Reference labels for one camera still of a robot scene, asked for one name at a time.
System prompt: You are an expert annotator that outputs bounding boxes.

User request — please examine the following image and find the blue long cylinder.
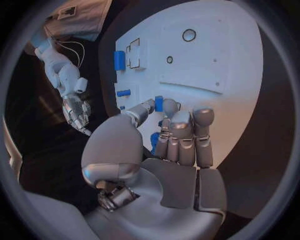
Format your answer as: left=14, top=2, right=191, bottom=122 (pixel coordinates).
left=116, top=89, right=132, bottom=98

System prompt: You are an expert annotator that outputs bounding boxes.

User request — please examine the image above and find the large blue cylinder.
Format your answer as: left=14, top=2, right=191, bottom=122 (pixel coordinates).
left=113, top=50, right=127, bottom=72

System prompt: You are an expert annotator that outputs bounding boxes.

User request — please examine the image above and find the blue short cylinder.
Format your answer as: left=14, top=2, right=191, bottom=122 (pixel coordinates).
left=154, top=95, right=165, bottom=112

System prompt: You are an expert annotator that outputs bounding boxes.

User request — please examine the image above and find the white task board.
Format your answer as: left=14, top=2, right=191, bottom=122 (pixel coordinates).
left=113, top=0, right=264, bottom=170

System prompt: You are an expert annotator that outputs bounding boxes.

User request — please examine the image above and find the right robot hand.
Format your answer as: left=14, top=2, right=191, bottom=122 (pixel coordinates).
left=61, top=93, right=93, bottom=137

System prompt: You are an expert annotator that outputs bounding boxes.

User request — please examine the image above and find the white cable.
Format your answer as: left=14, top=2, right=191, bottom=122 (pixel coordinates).
left=55, top=40, right=86, bottom=69
left=55, top=44, right=81, bottom=66

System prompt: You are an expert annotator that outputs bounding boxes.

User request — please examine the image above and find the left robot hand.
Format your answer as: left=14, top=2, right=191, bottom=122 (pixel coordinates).
left=80, top=98, right=229, bottom=240

